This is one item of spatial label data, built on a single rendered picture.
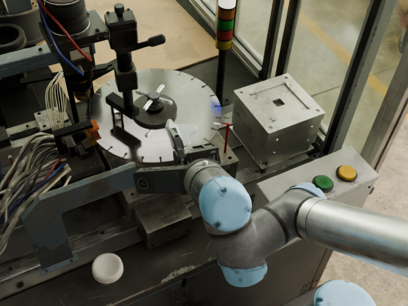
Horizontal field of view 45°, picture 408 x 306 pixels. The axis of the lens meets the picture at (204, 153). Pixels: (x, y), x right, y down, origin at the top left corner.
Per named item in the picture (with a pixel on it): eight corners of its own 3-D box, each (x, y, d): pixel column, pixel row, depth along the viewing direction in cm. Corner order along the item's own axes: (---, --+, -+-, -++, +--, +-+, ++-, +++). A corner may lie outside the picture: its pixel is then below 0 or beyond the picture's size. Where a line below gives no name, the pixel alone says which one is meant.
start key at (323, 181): (323, 177, 117) (325, 172, 115) (334, 189, 114) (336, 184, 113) (309, 183, 115) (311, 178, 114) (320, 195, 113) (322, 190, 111)
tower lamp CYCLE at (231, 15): (229, 9, 131) (229, -1, 129) (237, 17, 128) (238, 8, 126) (214, 13, 129) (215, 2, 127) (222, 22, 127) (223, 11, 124)
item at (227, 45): (226, 39, 138) (227, 30, 136) (234, 48, 135) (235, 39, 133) (212, 43, 136) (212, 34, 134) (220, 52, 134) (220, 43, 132)
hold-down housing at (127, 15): (137, 78, 110) (130, -4, 95) (142, 92, 107) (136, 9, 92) (112, 83, 108) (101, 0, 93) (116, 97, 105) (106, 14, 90)
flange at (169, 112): (183, 120, 119) (184, 112, 117) (139, 132, 115) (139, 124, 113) (167, 91, 125) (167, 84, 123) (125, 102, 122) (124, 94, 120)
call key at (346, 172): (346, 167, 119) (348, 162, 117) (357, 179, 117) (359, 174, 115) (333, 173, 118) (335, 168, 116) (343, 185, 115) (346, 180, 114)
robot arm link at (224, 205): (215, 246, 74) (198, 197, 71) (197, 219, 84) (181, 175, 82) (262, 225, 75) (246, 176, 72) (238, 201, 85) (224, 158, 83)
